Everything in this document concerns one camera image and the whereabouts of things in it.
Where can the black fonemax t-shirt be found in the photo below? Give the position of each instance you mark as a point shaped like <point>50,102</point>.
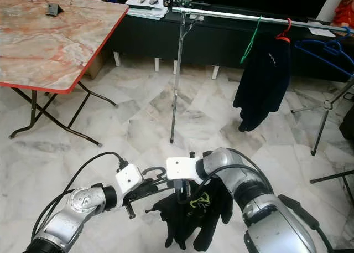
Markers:
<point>191,220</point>

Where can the green plastic hanger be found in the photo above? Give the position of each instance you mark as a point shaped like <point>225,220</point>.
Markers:
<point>250,42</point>

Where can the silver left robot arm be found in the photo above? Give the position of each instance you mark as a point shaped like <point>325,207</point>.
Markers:
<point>77,206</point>

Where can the red plastic hanger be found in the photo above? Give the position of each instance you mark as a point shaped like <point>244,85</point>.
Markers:
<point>285,34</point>

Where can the blue plastic hanger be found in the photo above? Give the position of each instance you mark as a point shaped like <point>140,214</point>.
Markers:
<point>323,56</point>

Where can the navy blue shirt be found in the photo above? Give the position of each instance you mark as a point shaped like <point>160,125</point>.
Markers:
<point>263,81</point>

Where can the black tv console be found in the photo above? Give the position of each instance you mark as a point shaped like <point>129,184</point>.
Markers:
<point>210,42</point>

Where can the black folding chair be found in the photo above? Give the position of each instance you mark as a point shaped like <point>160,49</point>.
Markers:
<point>332,178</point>

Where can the pink marble folding table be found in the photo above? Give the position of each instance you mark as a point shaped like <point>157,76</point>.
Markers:
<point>55,42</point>

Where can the stack of white papers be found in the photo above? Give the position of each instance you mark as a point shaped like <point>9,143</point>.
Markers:
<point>146,8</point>

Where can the silver metal clothes rack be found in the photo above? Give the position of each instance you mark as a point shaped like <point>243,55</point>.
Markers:
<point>232,15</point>

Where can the small black phone stand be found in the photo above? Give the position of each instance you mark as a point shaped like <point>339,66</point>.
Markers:
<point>54,9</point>

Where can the white paper sheet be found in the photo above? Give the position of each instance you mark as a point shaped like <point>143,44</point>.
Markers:
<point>321,29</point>

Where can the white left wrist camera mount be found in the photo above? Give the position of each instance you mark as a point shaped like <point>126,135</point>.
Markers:
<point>129,177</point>

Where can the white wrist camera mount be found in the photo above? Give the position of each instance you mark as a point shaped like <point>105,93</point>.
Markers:
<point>181,167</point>
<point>129,177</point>

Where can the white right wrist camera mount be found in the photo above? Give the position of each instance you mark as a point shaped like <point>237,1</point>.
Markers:
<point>181,167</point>

